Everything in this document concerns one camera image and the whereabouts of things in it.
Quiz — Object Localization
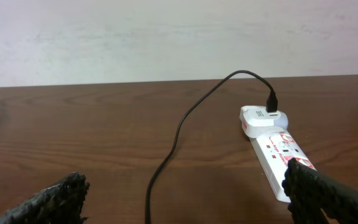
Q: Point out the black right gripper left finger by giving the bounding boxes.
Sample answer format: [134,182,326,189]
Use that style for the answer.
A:
[0,172,90,224]

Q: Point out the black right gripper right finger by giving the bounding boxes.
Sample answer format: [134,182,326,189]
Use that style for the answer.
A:
[282,158,358,224]

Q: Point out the white power strip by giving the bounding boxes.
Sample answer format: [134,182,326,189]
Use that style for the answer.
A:
[250,131,316,203]

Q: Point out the black charger cable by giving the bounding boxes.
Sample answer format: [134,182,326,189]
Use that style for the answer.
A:
[144,70,279,224]

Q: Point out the white USB charger adapter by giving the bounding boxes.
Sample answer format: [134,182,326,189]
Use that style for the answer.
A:
[239,106,288,139]

